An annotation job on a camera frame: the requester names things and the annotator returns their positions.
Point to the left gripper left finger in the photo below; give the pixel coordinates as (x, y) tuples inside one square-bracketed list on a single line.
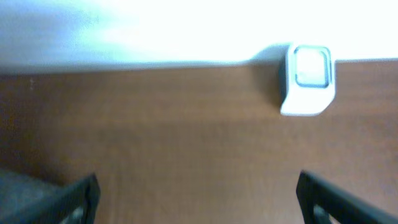
[(73, 203)]

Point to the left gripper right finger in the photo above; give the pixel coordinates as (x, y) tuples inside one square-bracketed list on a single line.
[(321, 200)]

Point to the white barcode scanner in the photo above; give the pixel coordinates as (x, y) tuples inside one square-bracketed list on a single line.
[(307, 80)]

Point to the grey plastic basket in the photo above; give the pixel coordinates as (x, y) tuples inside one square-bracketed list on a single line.
[(19, 191)]

